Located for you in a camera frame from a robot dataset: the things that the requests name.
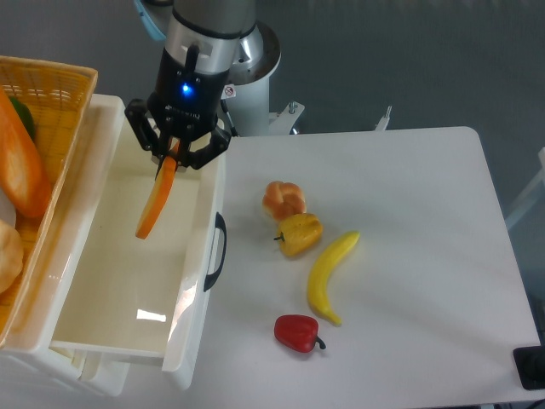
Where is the toy round bread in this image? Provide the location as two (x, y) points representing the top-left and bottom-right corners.
(0, 221), (24, 292)

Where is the black device at edge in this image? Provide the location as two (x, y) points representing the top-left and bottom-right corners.
(513, 346), (544, 390)

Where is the toy orange baguette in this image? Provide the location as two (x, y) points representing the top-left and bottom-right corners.
(1, 89), (52, 218)

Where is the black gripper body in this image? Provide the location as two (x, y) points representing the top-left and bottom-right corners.
(144, 44), (227, 141)

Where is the white open upper drawer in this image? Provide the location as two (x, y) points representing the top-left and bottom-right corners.
(49, 115), (227, 391)

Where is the black drawer handle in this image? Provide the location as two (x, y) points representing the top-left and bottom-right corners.
(204, 212), (227, 292)

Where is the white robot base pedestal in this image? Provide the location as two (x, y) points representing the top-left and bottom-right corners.
(218, 21), (281, 136)

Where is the toy yellow bell pepper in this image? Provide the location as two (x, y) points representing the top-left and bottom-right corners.
(274, 213), (324, 257)

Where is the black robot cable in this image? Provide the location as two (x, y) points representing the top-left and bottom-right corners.
(220, 97), (240, 138)

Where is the toy bread slice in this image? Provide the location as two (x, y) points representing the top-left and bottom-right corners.
(135, 142), (179, 239)

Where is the toy bread roll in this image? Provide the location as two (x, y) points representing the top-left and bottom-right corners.
(261, 181), (307, 222)

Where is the toy red bell pepper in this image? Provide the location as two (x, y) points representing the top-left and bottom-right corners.
(273, 314), (326, 354)

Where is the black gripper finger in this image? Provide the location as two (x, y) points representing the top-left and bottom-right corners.
(124, 99), (174, 163)
(175, 126), (232, 170)

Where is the toy green pepper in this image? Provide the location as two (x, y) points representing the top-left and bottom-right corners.
(9, 96), (36, 141)

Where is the toy yellow banana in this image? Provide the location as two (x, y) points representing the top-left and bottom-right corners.
(307, 230), (360, 326)

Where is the white drawer cabinet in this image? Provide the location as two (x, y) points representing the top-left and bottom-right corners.
(1, 95), (129, 398)

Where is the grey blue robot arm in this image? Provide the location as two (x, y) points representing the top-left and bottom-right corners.
(125, 1), (255, 170)

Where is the yellow woven basket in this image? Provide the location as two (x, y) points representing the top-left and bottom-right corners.
(1, 55), (98, 344)

